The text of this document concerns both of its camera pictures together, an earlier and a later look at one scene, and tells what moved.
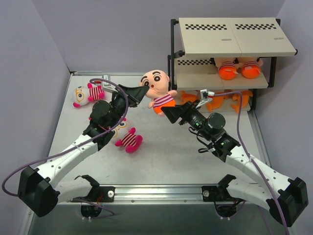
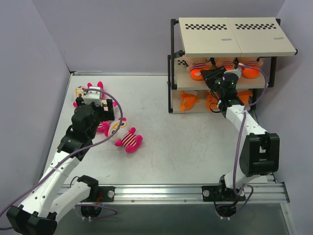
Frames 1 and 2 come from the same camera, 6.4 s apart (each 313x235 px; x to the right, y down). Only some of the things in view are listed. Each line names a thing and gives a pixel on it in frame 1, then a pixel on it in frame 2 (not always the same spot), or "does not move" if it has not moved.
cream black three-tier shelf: [227, 59] does not move
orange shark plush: [245, 95] does not move
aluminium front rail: [157, 194] does not move
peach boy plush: [158, 82] to [195, 69]
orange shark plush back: [185, 97] does not move
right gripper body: [183, 112] to [212, 75]
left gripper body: [124, 96] to [108, 113]
